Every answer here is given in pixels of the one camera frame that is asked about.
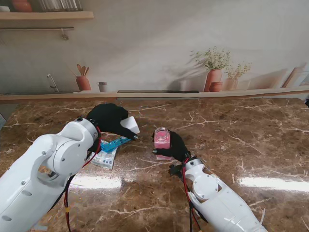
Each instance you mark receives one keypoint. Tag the clear bottle with pink seasoning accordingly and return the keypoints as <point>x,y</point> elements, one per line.
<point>161,140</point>

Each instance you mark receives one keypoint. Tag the white blue seasoning refill bag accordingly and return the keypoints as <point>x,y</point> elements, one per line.
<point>105,160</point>

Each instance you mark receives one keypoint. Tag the black object at table edge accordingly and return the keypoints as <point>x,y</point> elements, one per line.
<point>307,101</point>

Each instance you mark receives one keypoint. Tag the white square bottle cap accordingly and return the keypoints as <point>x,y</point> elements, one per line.
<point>131,124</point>

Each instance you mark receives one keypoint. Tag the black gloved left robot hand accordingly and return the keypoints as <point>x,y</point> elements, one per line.
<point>106,118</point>

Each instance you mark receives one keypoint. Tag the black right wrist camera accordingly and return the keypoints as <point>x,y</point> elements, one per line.
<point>176,169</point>

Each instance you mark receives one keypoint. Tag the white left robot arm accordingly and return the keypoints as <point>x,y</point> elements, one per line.
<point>36,174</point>

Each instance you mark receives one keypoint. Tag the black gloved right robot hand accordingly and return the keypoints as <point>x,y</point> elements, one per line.
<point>177,149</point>

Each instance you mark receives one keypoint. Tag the printed kitchen backdrop banner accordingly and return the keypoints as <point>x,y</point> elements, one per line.
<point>154,48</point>

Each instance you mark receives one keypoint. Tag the grey blue board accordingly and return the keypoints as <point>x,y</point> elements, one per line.
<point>1,120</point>

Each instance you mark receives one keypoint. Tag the blue plastic bag clip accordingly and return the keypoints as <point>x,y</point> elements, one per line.
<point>113,144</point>

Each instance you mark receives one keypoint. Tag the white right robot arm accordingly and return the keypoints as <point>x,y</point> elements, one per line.
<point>217,200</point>

